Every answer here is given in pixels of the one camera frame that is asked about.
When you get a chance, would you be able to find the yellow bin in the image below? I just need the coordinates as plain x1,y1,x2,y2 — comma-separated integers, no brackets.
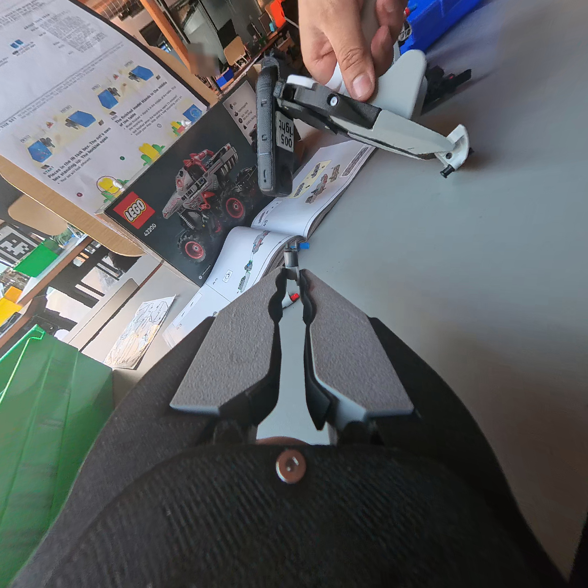
0,287,24,330

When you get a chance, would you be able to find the lego set box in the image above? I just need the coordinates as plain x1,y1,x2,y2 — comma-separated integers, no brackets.
96,83,276,286

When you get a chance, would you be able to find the grey lego piece red sticker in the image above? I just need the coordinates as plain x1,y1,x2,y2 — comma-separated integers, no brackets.
281,241,311,270

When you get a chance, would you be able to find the lego instruction booklet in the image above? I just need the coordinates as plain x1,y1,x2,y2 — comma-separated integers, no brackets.
163,140,382,347

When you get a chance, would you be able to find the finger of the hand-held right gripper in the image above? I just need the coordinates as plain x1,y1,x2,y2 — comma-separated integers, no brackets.
371,109,454,152
331,118,438,161

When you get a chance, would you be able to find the lego sticker sheet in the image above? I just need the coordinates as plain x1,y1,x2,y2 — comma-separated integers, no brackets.
103,296,176,371

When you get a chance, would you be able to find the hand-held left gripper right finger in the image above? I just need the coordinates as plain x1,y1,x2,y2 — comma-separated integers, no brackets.
301,270,417,431

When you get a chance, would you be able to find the blue plastic bin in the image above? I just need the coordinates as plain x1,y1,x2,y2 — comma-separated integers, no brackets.
399,0,483,55

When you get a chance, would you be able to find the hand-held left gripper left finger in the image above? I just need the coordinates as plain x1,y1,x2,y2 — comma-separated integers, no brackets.
170,269,284,417

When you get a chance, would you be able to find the small green bin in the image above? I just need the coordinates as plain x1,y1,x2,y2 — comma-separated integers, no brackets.
18,243,62,277

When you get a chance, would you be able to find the black lego model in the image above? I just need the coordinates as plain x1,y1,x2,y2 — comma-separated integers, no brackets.
420,63,474,115

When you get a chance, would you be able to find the person's right hand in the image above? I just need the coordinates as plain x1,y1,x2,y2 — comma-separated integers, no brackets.
299,0,409,103

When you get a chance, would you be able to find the printed instruction poster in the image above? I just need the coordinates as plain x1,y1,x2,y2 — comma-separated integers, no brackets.
0,0,209,209

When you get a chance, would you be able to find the large green plastic bin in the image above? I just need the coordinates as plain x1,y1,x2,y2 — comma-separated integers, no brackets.
0,324,115,588

